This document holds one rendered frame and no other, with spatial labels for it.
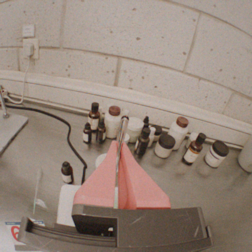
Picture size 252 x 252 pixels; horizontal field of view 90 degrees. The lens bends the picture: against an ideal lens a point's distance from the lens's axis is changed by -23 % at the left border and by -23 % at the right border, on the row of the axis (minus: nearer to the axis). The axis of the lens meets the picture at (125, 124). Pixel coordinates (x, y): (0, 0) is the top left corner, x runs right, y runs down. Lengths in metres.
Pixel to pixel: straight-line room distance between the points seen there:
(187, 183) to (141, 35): 0.48
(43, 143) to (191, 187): 0.47
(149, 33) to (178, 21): 0.10
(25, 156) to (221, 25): 0.73
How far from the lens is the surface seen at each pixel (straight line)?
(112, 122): 0.49
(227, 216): 0.53
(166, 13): 0.54
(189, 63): 0.57
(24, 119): 0.62
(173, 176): 0.50
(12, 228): 0.38
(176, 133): 0.52
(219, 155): 0.57
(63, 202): 0.31
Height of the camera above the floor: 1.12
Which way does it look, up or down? 38 degrees down
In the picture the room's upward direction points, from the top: 12 degrees clockwise
